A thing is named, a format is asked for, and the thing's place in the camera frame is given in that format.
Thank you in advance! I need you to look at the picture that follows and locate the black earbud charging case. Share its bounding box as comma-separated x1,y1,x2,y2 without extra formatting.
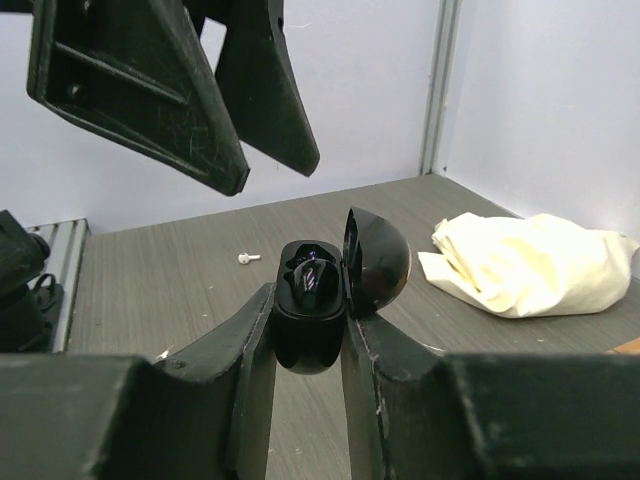
269,207,411,375

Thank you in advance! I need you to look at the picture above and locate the cream cloth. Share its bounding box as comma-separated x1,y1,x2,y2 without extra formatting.
418,212,639,319

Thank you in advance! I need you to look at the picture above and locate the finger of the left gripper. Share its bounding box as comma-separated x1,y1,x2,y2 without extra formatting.
216,0,320,176
27,1,249,196

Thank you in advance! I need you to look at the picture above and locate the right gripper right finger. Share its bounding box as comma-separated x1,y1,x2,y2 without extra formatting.
342,315,639,479

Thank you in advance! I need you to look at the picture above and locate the wooden clothes rack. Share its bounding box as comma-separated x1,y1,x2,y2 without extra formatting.
609,337,640,355

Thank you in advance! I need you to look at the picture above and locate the white earbud left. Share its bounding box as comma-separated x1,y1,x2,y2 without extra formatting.
237,252,261,265

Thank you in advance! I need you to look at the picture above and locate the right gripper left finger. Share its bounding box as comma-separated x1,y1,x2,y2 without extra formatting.
1,283,275,479

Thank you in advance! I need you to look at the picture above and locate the black earbud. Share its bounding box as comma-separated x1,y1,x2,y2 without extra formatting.
291,259,339,310

